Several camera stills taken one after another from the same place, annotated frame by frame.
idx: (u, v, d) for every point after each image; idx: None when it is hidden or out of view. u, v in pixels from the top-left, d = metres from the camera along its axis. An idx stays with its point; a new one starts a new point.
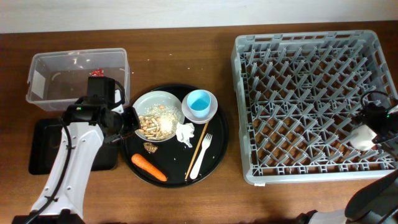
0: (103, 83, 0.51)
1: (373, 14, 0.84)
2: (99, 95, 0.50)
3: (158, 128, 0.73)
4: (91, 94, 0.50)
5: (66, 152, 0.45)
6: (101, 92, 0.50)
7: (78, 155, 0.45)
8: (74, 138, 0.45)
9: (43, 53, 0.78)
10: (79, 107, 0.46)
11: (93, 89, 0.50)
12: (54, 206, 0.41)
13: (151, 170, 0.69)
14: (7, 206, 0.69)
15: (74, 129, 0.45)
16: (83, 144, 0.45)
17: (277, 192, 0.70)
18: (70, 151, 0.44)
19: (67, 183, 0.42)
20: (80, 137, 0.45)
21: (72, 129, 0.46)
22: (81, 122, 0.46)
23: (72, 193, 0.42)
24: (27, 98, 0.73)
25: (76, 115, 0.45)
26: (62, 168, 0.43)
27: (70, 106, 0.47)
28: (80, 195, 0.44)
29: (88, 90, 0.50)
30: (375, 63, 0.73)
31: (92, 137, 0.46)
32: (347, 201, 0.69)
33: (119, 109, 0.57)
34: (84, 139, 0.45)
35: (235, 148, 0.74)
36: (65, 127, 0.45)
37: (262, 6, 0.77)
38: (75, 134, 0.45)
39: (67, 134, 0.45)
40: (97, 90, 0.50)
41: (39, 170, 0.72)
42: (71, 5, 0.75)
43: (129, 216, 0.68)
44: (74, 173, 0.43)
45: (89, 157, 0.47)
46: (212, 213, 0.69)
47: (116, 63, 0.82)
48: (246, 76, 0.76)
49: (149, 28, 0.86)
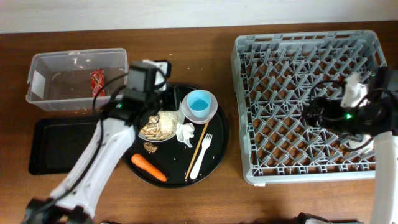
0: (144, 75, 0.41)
1: (373, 14, 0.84)
2: (138, 89, 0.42)
3: (158, 129, 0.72)
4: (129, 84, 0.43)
5: (96, 147, 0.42)
6: (141, 86, 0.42)
7: (107, 154, 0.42)
8: (107, 135, 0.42)
9: (43, 53, 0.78)
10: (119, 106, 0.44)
11: (133, 80, 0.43)
12: (70, 198, 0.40)
13: (151, 170, 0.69)
14: (7, 206, 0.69)
15: (111, 125, 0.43)
16: (113, 145, 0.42)
17: (277, 193, 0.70)
18: (99, 148, 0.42)
19: (87, 180, 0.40)
20: (111, 136, 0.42)
21: (107, 125, 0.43)
22: (117, 120, 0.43)
23: (89, 191, 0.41)
24: (27, 98, 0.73)
25: (116, 113, 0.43)
26: (88, 162, 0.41)
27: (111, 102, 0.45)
28: (95, 194, 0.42)
29: (128, 76, 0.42)
30: (375, 63, 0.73)
31: (124, 138, 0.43)
32: (348, 202, 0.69)
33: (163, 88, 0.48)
34: (115, 137, 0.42)
35: (235, 148, 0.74)
36: (101, 122, 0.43)
37: (262, 6, 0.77)
38: (109, 130, 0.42)
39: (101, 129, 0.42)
40: (137, 81, 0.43)
41: (39, 170, 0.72)
42: (71, 5, 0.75)
43: (129, 216, 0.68)
44: (97, 173, 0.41)
45: (115, 156, 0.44)
46: (212, 213, 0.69)
47: (116, 63, 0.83)
48: (246, 76, 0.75)
49: (149, 28, 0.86)
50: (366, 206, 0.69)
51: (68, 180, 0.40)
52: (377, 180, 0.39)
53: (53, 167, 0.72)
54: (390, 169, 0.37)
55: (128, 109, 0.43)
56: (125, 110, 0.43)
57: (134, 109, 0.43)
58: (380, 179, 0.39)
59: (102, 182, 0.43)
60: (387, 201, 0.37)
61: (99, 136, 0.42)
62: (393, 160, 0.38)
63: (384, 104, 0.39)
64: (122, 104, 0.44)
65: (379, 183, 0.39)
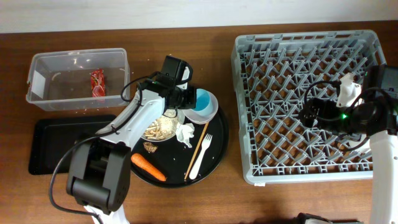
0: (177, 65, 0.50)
1: (373, 14, 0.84)
2: (170, 75, 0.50)
3: (158, 127, 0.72)
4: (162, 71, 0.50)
5: (134, 107, 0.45)
6: (173, 73, 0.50)
7: (143, 114, 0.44)
8: (144, 100, 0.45)
9: (43, 53, 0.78)
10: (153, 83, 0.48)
11: (166, 69, 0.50)
12: (114, 137, 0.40)
13: (151, 170, 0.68)
14: (6, 207, 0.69)
15: (150, 94, 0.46)
16: (150, 107, 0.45)
17: (277, 192, 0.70)
18: (138, 107, 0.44)
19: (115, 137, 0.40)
20: (149, 100, 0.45)
21: (146, 94, 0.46)
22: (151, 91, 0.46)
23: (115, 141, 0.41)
24: (27, 98, 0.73)
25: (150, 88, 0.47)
26: (127, 116, 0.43)
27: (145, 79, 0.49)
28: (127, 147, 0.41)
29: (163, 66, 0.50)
30: (375, 62, 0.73)
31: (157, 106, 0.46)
32: (348, 202, 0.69)
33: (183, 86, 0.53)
34: (151, 102, 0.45)
35: (234, 148, 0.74)
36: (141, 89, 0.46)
37: (262, 6, 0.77)
38: (146, 97, 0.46)
39: (140, 93, 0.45)
40: (170, 70, 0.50)
41: (40, 170, 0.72)
42: (71, 5, 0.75)
43: (129, 216, 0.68)
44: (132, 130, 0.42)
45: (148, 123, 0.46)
46: (212, 213, 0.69)
47: (116, 63, 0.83)
48: (246, 76, 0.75)
49: (149, 28, 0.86)
50: (365, 205, 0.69)
51: (108, 127, 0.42)
52: (375, 182, 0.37)
53: (53, 167, 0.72)
54: (387, 169, 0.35)
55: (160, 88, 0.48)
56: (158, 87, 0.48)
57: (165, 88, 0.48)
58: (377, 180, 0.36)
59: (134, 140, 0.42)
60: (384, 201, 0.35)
61: (138, 99, 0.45)
62: (390, 160, 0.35)
63: (377, 102, 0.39)
64: (155, 82, 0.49)
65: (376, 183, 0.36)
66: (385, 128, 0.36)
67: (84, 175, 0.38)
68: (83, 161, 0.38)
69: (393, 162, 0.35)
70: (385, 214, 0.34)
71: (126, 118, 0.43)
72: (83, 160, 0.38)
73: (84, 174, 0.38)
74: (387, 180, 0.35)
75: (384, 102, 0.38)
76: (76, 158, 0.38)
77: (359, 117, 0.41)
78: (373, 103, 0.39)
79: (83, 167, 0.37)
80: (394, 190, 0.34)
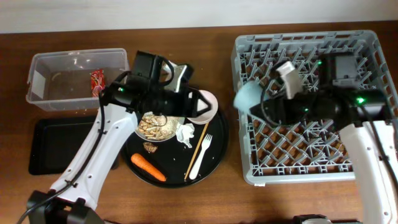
0: (152, 62, 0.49)
1: (372, 15, 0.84)
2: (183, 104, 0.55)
3: (158, 128, 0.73)
4: (138, 71, 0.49)
5: (97, 135, 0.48)
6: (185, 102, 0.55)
7: (109, 141, 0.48)
8: (108, 122, 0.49)
9: (43, 53, 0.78)
10: (121, 88, 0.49)
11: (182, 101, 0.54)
12: (71, 191, 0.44)
13: (150, 169, 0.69)
14: (6, 207, 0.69)
15: (109, 112, 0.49)
16: (115, 130, 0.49)
17: (277, 192, 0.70)
18: (101, 135, 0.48)
19: (89, 171, 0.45)
20: (114, 123, 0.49)
21: (107, 112, 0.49)
22: (120, 107, 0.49)
23: (92, 183, 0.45)
24: (27, 99, 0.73)
25: (117, 95, 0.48)
26: (91, 147, 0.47)
27: (111, 86, 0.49)
28: (104, 170, 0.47)
29: (134, 66, 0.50)
30: (375, 63, 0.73)
31: (125, 125, 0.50)
32: (347, 202, 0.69)
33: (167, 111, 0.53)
34: (117, 125, 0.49)
35: (234, 148, 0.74)
36: (102, 107, 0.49)
37: (262, 7, 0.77)
38: (109, 118, 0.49)
39: (102, 117, 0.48)
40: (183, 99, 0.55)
41: (40, 170, 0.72)
42: (71, 5, 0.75)
43: (129, 216, 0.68)
44: (96, 162, 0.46)
45: (120, 143, 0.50)
46: (212, 213, 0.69)
47: (116, 63, 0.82)
48: (246, 76, 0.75)
49: (149, 28, 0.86)
50: None
51: (66, 178, 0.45)
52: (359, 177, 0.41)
53: (53, 167, 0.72)
54: (365, 162, 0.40)
55: (130, 91, 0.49)
56: (125, 92, 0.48)
57: (141, 91, 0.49)
58: (360, 173, 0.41)
59: (109, 163, 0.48)
60: (372, 191, 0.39)
61: (100, 127, 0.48)
62: (365, 152, 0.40)
63: (337, 98, 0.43)
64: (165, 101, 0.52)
65: (360, 178, 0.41)
66: (352, 123, 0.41)
67: (91, 197, 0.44)
68: (82, 190, 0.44)
69: (368, 153, 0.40)
70: (377, 205, 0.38)
71: (91, 149, 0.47)
72: (80, 188, 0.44)
73: (91, 196, 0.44)
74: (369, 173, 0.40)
75: (345, 98, 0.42)
76: (77, 188, 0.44)
77: (324, 114, 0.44)
78: (334, 99, 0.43)
79: (95, 188, 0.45)
80: (375, 179, 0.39)
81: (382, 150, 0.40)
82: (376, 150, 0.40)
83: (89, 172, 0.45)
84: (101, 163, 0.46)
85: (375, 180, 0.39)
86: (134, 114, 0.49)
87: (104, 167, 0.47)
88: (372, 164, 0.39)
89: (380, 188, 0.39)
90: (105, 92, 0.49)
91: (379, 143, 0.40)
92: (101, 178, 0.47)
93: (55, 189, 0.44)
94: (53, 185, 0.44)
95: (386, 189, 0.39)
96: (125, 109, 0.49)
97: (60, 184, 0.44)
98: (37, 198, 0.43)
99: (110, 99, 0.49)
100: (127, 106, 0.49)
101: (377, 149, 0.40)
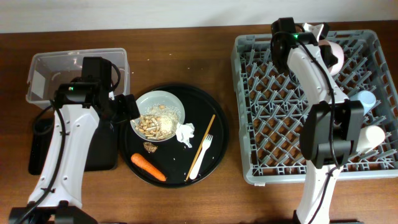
0: (97, 64, 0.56)
1: (373, 14, 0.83)
2: (106, 111, 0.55)
3: (158, 128, 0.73)
4: (87, 74, 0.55)
5: (60, 137, 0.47)
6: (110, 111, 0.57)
7: (73, 140, 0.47)
8: (68, 122, 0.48)
9: (43, 53, 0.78)
10: (71, 88, 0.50)
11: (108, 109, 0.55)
12: (51, 196, 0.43)
13: (150, 170, 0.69)
14: (6, 206, 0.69)
15: (67, 112, 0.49)
16: (76, 129, 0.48)
17: (276, 192, 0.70)
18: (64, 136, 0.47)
19: (64, 173, 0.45)
20: (73, 122, 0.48)
21: (64, 114, 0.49)
22: (72, 106, 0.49)
23: (68, 183, 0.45)
24: (27, 98, 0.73)
25: (69, 94, 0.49)
26: (58, 150, 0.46)
27: (60, 88, 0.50)
28: (79, 169, 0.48)
29: (84, 70, 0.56)
30: (375, 62, 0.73)
31: (86, 121, 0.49)
32: (348, 202, 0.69)
33: (94, 122, 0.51)
34: (78, 123, 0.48)
35: (235, 148, 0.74)
36: (58, 111, 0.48)
37: (262, 5, 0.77)
38: (68, 118, 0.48)
39: (60, 118, 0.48)
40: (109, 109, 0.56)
41: (38, 169, 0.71)
42: (71, 5, 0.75)
43: (129, 216, 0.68)
44: (66, 162, 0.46)
45: (86, 140, 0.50)
46: (212, 212, 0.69)
47: (115, 63, 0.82)
48: (246, 76, 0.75)
49: (149, 28, 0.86)
50: (367, 205, 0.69)
51: (41, 187, 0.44)
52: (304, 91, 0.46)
53: None
54: (311, 86, 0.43)
55: (81, 88, 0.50)
56: (75, 90, 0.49)
57: (91, 84, 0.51)
58: (306, 90, 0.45)
59: (81, 161, 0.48)
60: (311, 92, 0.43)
61: (61, 128, 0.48)
62: (316, 91, 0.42)
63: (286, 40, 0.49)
64: (102, 102, 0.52)
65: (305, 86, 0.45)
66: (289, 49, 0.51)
67: (73, 197, 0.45)
68: (61, 193, 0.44)
69: (318, 92, 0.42)
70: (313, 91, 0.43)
71: (58, 151, 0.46)
72: (59, 193, 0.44)
73: (72, 196, 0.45)
74: (308, 79, 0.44)
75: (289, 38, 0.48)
76: (56, 193, 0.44)
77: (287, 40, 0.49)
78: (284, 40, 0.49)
79: (74, 187, 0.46)
80: (316, 83, 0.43)
81: (329, 85, 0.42)
82: (324, 88, 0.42)
83: (63, 173, 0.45)
84: (73, 163, 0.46)
85: (314, 83, 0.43)
86: (92, 108, 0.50)
87: (77, 165, 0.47)
88: (311, 74, 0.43)
89: (311, 89, 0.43)
90: (55, 94, 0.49)
91: (328, 82, 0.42)
92: (78, 177, 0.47)
93: (33, 200, 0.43)
94: (30, 196, 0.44)
95: (318, 83, 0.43)
96: (81, 105, 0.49)
97: (37, 193, 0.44)
98: (18, 213, 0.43)
99: (62, 101, 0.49)
100: (83, 102, 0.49)
101: (325, 87, 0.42)
